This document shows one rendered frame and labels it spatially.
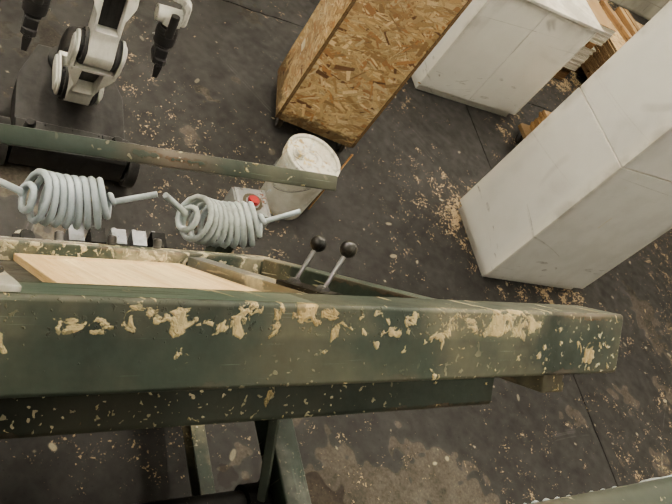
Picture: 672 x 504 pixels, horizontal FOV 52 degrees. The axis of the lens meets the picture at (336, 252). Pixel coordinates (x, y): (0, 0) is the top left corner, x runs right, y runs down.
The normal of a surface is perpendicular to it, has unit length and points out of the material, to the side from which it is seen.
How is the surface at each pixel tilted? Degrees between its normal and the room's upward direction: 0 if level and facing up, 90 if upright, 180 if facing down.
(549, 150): 90
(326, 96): 90
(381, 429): 0
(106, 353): 39
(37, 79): 0
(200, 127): 0
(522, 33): 90
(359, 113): 90
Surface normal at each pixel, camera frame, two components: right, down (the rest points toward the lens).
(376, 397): 0.54, 0.11
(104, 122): 0.50, -0.54
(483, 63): 0.19, 0.84
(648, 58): -0.84, -0.13
